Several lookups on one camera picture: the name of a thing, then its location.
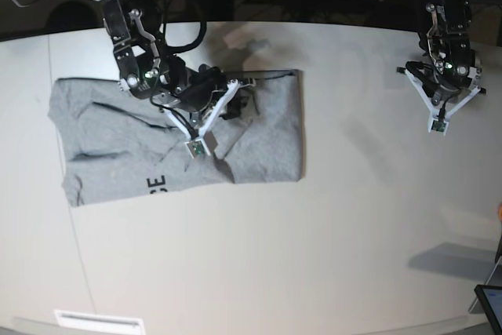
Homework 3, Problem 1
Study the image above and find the grey T-shirt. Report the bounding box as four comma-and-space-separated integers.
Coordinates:
49, 71, 303, 207

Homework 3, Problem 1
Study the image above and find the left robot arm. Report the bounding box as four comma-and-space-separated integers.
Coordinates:
406, 0, 482, 107

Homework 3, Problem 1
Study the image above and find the black tablet screen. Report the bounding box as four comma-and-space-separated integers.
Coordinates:
475, 285, 501, 335

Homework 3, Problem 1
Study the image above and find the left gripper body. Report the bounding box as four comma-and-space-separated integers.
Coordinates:
406, 61, 477, 110

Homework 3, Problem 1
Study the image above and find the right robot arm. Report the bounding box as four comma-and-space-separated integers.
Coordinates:
93, 0, 254, 138

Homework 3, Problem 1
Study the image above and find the white paper label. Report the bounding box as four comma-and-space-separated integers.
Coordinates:
54, 309, 144, 327

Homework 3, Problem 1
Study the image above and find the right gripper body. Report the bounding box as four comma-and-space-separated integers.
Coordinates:
156, 63, 252, 121

